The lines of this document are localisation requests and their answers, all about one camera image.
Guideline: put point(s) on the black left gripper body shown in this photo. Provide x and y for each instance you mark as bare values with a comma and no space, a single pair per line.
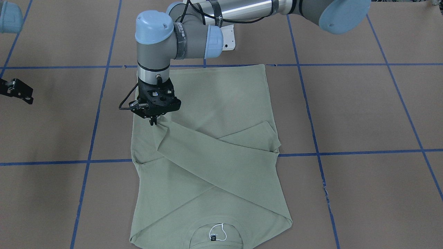
152,119

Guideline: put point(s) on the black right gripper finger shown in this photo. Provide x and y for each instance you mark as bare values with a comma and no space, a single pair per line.
16,88

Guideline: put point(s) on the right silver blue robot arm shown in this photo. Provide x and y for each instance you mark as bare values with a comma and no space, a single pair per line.
11,22

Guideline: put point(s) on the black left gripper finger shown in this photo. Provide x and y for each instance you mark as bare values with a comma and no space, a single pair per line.
153,119

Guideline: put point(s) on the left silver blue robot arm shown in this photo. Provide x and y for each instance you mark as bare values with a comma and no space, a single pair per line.
194,30

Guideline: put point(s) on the olive green long-sleeve shirt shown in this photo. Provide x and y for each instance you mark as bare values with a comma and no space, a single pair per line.
207,173

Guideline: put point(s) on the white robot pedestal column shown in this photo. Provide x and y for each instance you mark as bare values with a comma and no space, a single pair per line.
228,37

